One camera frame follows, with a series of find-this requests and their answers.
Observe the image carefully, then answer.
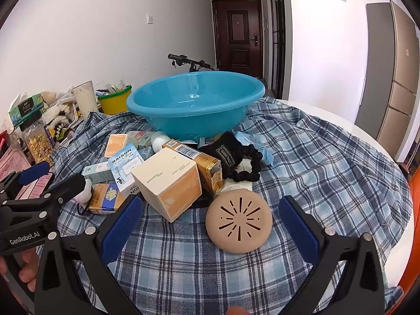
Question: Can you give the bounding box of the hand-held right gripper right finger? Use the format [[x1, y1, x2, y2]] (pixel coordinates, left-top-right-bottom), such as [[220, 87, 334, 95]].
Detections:
[[278, 195, 386, 315]]

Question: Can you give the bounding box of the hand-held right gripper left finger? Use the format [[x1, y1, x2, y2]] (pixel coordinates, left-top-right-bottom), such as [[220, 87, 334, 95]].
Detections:
[[34, 195, 144, 315]]

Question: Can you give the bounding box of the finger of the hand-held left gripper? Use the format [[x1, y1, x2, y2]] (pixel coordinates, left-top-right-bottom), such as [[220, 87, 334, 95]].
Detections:
[[0, 161, 55, 206], [33, 173, 86, 219]]

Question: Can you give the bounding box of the beige slotted round disc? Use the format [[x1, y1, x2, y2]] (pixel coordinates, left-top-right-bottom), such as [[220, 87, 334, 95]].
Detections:
[[205, 189, 273, 254]]

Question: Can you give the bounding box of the blue plastic basin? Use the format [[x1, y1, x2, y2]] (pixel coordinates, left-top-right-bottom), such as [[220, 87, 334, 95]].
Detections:
[[126, 71, 266, 138]]

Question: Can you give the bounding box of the person's left hand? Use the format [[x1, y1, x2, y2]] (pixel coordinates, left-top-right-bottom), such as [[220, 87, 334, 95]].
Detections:
[[0, 248, 40, 293]]

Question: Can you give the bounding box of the pink striped packet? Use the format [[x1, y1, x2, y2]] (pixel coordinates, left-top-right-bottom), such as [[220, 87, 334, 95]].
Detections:
[[15, 172, 55, 201]]

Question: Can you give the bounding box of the pink case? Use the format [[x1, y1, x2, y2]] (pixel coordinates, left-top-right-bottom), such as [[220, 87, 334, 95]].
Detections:
[[0, 148, 32, 181]]

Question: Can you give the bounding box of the green white long box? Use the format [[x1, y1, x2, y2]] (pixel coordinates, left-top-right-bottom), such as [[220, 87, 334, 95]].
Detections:
[[81, 162, 114, 184]]

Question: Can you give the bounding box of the clear jar of dried flowers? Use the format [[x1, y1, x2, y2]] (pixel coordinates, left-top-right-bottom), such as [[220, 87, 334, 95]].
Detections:
[[20, 118, 56, 166]]

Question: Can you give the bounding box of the yellow blue flat pack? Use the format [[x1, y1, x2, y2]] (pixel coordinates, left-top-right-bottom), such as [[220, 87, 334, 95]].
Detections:
[[87, 183, 128, 215]]

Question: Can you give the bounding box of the white blue printed box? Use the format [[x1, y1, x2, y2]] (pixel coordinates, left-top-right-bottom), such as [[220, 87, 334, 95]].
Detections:
[[108, 144, 145, 193]]

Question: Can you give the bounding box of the orange white flat box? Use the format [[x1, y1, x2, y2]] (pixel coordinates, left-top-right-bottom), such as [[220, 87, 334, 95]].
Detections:
[[104, 133, 129, 159]]

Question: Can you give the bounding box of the blue plaid shirt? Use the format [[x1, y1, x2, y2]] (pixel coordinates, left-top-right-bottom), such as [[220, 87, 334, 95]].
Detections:
[[36, 98, 413, 315]]

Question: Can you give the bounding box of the green tissue pack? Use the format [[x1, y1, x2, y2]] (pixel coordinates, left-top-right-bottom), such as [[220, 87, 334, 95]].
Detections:
[[8, 93, 45, 127]]

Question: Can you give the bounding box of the beige plush toy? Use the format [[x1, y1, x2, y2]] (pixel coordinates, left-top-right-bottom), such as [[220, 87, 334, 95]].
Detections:
[[41, 90, 77, 138]]

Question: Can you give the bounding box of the cream cube box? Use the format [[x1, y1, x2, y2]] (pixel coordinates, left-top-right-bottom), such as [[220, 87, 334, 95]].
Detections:
[[130, 147, 203, 223]]

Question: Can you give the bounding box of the black scrunchie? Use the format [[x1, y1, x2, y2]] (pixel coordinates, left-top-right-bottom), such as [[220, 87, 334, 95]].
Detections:
[[230, 144, 263, 183]]

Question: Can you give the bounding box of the light blue packet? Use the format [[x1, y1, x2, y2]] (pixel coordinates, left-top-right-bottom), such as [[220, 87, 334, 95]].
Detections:
[[234, 131, 274, 168]]

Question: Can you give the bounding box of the grey green small box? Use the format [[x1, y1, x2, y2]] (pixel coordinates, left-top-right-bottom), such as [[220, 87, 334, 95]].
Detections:
[[126, 130, 155, 148]]

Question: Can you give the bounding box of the beige speckled cup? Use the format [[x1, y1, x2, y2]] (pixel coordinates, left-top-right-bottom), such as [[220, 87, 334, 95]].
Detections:
[[71, 80, 99, 120]]

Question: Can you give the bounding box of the yellow green plastic bucket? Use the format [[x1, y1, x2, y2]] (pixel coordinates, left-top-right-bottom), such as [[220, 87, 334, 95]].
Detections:
[[98, 85, 133, 115]]

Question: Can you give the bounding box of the white bottle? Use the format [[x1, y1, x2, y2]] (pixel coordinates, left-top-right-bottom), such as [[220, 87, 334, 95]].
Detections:
[[151, 131, 170, 153]]

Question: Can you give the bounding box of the gold carton box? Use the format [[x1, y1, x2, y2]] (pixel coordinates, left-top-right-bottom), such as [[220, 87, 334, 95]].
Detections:
[[162, 139, 224, 195]]

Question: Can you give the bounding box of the black electric scooter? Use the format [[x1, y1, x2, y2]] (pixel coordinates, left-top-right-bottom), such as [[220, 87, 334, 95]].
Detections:
[[168, 53, 217, 72]]

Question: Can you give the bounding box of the beige grey refrigerator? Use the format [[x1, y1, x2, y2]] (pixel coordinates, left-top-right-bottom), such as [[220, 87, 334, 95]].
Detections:
[[354, 1, 420, 163]]

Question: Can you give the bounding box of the black framed glass door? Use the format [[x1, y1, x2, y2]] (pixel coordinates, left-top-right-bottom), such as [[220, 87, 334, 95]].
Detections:
[[268, 0, 286, 99]]

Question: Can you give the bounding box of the dark brown entrance door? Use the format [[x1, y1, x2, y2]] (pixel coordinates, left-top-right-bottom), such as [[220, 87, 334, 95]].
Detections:
[[212, 0, 264, 78]]

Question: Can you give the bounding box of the black drawstring pouch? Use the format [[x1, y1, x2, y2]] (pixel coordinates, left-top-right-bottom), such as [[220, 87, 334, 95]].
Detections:
[[199, 131, 250, 179]]

